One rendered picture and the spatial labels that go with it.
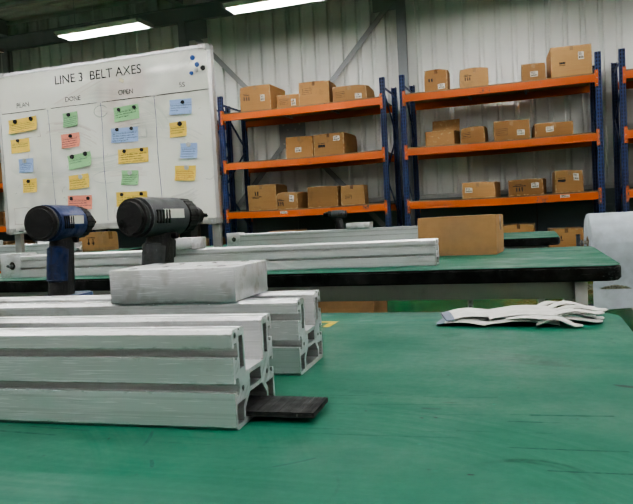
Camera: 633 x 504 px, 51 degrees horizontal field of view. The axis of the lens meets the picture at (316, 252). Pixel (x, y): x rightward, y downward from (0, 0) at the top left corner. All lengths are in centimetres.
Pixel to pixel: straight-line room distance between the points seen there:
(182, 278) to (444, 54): 1070
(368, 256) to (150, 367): 166
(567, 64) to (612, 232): 638
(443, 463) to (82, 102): 393
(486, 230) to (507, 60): 878
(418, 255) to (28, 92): 301
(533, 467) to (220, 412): 25
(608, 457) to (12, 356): 51
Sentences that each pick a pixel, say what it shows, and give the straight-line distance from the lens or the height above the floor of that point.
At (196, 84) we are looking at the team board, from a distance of 389.
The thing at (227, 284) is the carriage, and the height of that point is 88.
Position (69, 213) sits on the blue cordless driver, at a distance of 118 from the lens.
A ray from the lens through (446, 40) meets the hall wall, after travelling 1143.
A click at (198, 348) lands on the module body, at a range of 57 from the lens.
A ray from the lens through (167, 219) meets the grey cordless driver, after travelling 102.
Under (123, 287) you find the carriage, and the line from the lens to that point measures 82.
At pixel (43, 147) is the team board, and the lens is 444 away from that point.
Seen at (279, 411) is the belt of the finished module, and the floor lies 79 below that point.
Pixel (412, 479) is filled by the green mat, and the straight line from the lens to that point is 47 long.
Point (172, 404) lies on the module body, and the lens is 60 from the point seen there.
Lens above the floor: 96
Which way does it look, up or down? 3 degrees down
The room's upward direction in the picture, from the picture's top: 3 degrees counter-clockwise
